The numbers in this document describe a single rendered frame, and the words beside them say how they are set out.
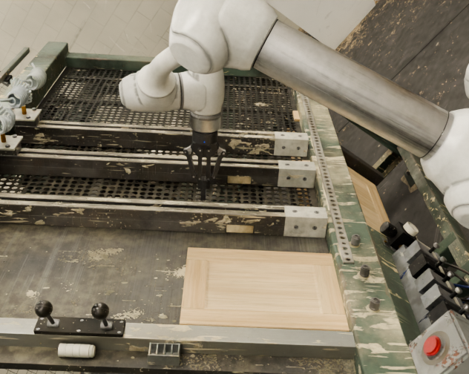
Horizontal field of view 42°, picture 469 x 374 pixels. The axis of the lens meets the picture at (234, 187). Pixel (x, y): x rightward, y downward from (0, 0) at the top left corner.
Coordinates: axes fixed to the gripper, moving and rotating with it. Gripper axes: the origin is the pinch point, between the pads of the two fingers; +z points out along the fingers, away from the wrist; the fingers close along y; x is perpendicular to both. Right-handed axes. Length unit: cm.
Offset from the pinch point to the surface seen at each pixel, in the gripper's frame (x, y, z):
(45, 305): 65, 31, -7
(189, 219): 12.4, 3.5, 3.5
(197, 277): 35.8, 0.1, 6.4
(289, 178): -17.2, -28.2, 4.7
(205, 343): 61, -3, 5
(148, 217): 12.4, 15.5, 3.6
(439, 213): -58, -100, 41
